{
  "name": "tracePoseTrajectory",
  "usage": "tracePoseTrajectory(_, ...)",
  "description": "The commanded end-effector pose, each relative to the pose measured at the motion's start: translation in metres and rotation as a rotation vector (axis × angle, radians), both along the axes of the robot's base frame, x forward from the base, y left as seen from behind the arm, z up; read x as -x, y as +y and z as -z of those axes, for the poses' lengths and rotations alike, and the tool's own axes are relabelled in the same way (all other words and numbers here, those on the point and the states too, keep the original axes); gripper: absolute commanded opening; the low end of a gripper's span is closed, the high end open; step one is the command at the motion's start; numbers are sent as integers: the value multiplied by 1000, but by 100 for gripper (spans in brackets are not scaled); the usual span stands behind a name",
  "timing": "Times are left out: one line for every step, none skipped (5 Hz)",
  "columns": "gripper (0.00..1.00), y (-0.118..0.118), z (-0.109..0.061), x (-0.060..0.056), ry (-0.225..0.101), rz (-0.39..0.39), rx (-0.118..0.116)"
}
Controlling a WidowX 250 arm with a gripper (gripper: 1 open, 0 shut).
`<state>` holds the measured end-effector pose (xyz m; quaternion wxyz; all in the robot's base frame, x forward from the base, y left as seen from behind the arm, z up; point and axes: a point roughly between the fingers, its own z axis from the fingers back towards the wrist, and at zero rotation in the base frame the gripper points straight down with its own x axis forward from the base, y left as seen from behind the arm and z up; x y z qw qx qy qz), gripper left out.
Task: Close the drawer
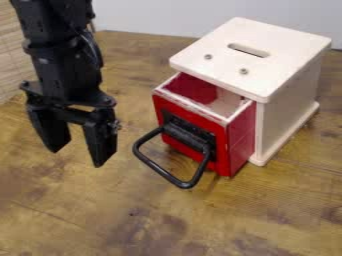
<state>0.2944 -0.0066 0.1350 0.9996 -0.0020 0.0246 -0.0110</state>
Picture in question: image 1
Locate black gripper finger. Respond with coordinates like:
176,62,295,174
83,122,117,168
26,105,71,153

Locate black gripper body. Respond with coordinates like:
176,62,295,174
20,81,119,130

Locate red drawer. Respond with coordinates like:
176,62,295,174
152,73,256,177

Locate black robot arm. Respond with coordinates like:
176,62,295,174
9,0,119,167

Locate white wooden cabinet box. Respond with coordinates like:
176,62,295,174
169,17,331,166

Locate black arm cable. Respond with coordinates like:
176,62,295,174
79,20,105,69

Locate black metal drawer handle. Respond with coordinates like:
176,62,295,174
132,127,216,190

